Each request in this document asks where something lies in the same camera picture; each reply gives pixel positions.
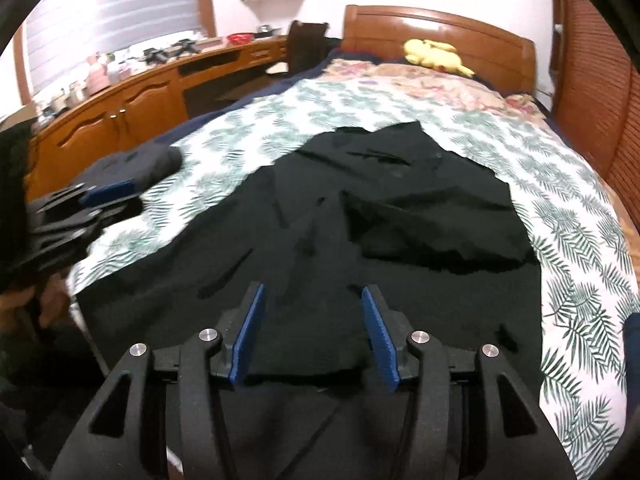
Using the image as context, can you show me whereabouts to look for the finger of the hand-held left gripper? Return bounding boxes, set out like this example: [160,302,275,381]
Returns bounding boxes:
[45,179,139,211]
[29,199,147,272]

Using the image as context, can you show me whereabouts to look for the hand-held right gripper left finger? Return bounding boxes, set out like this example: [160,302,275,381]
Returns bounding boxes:
[50,282,266,480]

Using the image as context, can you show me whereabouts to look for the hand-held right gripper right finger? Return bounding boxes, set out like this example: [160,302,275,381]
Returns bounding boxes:
[361,285,576,480]

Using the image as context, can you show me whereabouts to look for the black double-breasted coat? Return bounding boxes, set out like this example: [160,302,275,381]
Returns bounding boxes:
[75,121,546,480]

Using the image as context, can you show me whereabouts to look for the person's left hand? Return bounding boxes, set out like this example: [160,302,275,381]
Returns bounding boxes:
[0,280,72,332]

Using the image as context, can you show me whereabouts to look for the folded dark grey garment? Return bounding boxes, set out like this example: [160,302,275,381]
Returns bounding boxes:
[65,145,183,200]

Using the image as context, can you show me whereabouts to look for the wooden desk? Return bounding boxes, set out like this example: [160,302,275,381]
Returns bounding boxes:
[25,35,291,201]

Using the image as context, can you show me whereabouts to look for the black grippers on desk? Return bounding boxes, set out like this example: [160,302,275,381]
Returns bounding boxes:
[142,39,201,64]

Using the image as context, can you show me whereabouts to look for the navy bed sheet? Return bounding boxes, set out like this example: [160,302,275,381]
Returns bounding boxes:
[155,50,346,147]

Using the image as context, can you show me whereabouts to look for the grey window blind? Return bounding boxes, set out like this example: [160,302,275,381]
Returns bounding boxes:
[22,0,198,96]

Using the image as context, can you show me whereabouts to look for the leaf print blanket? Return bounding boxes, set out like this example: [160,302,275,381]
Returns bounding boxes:
[67,77,640,478]

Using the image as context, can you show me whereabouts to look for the dark wooden chair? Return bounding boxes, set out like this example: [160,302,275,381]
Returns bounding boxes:
[286,20,331,78]

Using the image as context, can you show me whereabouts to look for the folded navy blue garment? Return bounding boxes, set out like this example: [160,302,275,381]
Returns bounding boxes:
[624,312,640,411]

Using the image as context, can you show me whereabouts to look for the floral pillow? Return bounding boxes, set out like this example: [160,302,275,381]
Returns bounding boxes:
[315,57,548,117]

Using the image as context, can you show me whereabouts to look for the yellow plush toy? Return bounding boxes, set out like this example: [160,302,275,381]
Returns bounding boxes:
[402,38,476,79]

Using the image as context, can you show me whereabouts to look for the wooden louvered wardrobe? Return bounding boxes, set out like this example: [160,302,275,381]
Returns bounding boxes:
[547,0,640,206]

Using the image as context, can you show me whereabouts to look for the wooden bed frame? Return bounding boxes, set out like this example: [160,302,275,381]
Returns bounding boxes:
[342,4,640,241]

